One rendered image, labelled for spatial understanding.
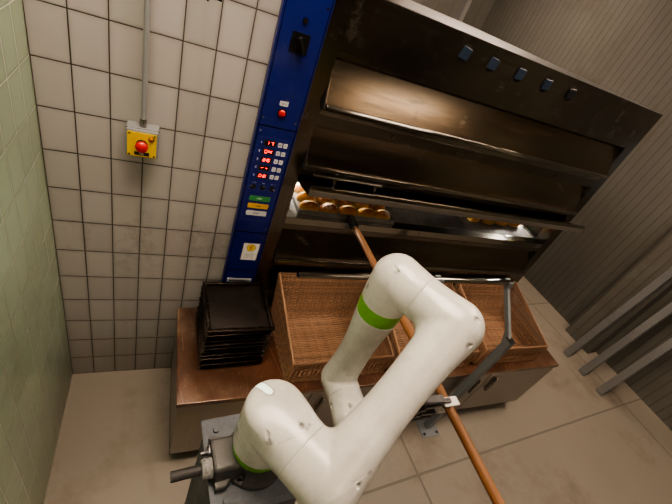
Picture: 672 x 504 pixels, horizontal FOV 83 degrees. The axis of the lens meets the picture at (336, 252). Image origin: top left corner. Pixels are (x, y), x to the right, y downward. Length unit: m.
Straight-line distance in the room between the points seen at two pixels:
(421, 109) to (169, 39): 0.97
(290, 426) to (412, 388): 0.25
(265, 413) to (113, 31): 1.16
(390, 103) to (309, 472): 1.33
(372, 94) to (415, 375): 1.12
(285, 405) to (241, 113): 1.05
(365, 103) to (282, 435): 1.22
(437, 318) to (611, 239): 3.95
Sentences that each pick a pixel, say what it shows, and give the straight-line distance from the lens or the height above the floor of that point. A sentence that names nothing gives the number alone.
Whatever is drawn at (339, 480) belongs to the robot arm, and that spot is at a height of 1.45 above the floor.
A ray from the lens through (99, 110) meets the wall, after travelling 1.53.
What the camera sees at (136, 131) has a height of 1.50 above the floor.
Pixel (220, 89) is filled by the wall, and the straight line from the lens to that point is 1.47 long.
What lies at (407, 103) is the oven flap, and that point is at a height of 1.80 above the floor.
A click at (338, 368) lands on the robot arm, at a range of 1.11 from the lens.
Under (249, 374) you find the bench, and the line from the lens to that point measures 1.88.
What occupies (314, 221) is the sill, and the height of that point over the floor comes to 1.17.
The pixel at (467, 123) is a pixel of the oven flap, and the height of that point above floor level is 1.79.
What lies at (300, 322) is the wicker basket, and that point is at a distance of 2.12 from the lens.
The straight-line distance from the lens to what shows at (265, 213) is 1.70.
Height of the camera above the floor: 2.15
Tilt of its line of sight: 35 degrees down
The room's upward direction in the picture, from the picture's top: 24 degrees clockwise
